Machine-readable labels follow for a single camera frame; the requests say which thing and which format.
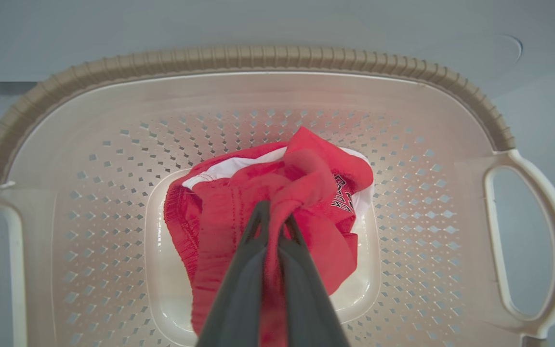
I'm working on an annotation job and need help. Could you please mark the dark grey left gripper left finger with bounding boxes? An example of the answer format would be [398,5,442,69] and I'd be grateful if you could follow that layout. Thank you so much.
[196,201,271,347]

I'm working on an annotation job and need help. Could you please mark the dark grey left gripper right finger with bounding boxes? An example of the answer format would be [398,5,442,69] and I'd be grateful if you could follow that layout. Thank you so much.
[277,215,350,347]

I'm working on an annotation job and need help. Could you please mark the red basketball shorts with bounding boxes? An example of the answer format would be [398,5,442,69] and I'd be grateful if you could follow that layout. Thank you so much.
[163,126,374,347]

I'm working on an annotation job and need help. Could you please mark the cream perforated laundry basket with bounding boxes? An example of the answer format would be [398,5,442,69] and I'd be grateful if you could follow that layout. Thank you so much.
[0,46,555,347]

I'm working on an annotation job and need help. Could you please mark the white front-load washing machine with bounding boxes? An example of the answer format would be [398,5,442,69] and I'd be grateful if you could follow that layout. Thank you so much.
[0,0,555,97]

